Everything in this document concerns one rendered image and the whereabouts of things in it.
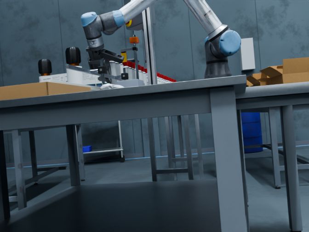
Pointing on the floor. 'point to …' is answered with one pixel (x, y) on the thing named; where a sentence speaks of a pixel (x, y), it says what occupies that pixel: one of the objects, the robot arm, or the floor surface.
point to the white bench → (20, 185)
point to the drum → (251, 131)
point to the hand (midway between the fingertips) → (110, 83)
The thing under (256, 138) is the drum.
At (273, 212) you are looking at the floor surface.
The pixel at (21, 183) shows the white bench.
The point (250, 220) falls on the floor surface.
